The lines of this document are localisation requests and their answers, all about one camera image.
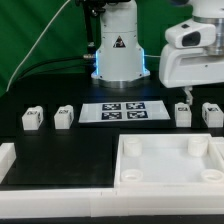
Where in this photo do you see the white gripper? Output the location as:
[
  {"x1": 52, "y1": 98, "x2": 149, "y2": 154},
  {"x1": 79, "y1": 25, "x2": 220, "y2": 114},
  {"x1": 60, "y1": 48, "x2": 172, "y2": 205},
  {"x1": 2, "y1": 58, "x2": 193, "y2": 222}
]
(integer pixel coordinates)
[{"x1": 159, "y1": 22, "x2": 224, "y2": 106}]

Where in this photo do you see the white square tabletop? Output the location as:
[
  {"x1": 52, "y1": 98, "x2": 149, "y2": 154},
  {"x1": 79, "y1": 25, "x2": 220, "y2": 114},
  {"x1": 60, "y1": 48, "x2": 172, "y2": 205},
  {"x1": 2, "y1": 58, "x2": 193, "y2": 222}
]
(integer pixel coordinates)
[{"x1": 114, "y1": 134, "x2": 224, "y2": 188}]

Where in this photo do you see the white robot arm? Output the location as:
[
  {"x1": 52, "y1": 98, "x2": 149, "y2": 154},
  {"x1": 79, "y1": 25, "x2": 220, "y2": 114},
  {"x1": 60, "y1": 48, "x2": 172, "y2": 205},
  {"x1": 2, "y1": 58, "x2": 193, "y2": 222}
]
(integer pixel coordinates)
[{"x1": 92, "y1": 0, "x2": 224, "y2": 88}]

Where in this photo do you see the paper sheet with four tags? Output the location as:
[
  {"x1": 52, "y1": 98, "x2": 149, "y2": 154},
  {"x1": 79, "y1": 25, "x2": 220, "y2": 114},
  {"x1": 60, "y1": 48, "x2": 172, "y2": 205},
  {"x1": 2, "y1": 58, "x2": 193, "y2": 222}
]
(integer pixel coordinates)
[{"x1": 79, "y1": 101, "x2": 170, "y2": 123}]

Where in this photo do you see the white obstacle fence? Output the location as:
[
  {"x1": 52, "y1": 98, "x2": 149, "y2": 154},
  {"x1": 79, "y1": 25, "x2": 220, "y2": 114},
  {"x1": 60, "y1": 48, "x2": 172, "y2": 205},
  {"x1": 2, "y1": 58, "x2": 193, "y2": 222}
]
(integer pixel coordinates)
[{"x1": 0, "y1": 142, "x2": 224, "y2": 220}]

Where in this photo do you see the white cable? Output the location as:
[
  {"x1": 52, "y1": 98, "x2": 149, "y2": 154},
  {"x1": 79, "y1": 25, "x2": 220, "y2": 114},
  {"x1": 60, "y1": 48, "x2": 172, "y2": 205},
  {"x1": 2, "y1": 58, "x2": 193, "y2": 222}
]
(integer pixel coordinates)
[{"x1": 5, "y1": 0, "x2": 72, "y2": 93}]

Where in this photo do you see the black cable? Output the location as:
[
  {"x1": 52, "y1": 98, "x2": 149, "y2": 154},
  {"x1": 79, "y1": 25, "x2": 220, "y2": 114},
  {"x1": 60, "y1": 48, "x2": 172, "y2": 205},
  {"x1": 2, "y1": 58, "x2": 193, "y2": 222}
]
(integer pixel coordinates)
[{"x1": 16, "y1": 55, "x2": 98, "y2": 81}]

